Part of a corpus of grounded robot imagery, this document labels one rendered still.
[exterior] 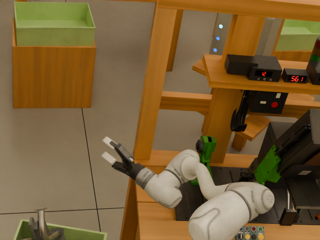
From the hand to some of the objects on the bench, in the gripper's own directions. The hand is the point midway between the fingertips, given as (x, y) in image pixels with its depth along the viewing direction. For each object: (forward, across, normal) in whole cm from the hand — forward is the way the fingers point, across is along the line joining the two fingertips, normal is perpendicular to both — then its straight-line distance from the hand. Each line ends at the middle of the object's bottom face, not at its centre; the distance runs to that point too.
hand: (105, 147), depth 257 cm
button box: (-73, -48, -29) cm, 92 cm away
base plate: (-68, -57, -63) cm, 109 cm away
